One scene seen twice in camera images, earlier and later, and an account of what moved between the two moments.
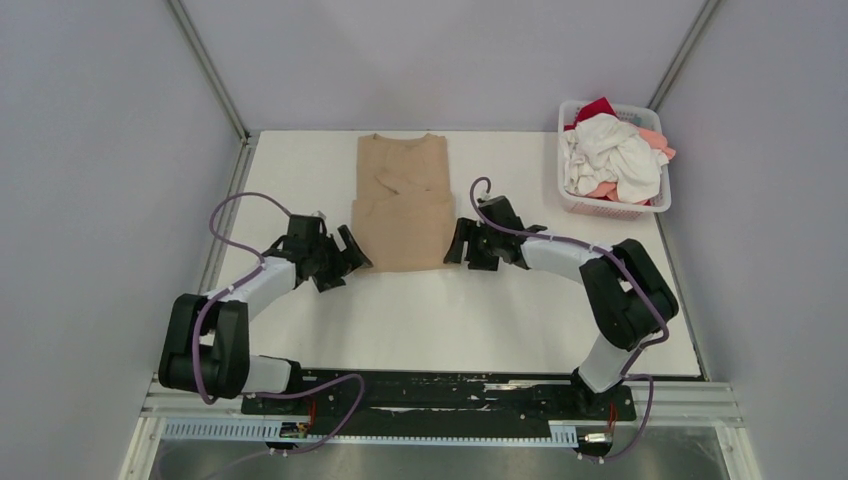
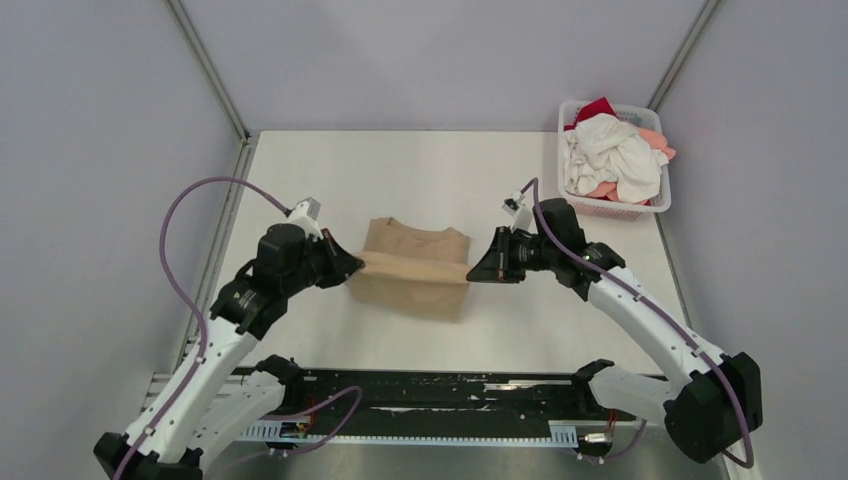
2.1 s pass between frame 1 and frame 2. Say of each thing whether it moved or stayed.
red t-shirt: stayed
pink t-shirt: stayed
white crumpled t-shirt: stayed
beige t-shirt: moved
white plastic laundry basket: stayed
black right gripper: moved
